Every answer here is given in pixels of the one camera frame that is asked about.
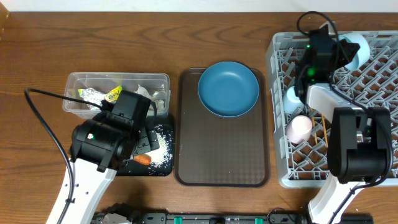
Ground crumpled white tissue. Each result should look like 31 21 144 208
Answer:
135 85 166 115

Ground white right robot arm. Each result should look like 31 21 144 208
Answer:
294 24 394 223

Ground light blue rice bowl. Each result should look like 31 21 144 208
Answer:
338 32 371 71

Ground black waste tray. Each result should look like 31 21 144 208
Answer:
116 118 175 177

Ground yellow snack wrapper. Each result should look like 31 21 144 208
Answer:
104 85 123 103

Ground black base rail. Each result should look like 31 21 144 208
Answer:
91 203 374 224

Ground spilled white rice pile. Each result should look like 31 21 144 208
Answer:
147 124 173 169

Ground orange carrot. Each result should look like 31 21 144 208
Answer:
133 154 152 166

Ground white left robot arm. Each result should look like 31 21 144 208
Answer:
47 90 159 223

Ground clear plastic bin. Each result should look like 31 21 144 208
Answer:
64 72 170 118

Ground grey dishwasher rack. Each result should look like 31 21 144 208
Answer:
266 30 397 189

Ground crumpled aluminium foil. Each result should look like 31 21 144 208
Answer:
78 88 105 106

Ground dark blue plate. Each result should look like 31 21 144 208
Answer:
198 61 260 118

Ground light blue cup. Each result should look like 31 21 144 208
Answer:
283 86 305 114

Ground pink cup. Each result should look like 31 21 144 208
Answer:
286 115 312 144

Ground brown serving tray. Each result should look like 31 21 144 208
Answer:
174 68 271 187

